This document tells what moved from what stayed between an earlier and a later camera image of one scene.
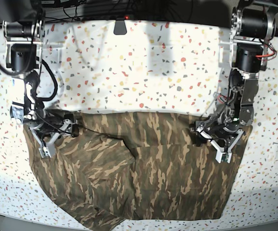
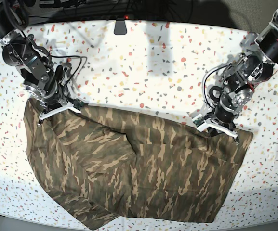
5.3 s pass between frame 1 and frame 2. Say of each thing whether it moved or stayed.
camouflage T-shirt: stayed
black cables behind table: stayed
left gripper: moved
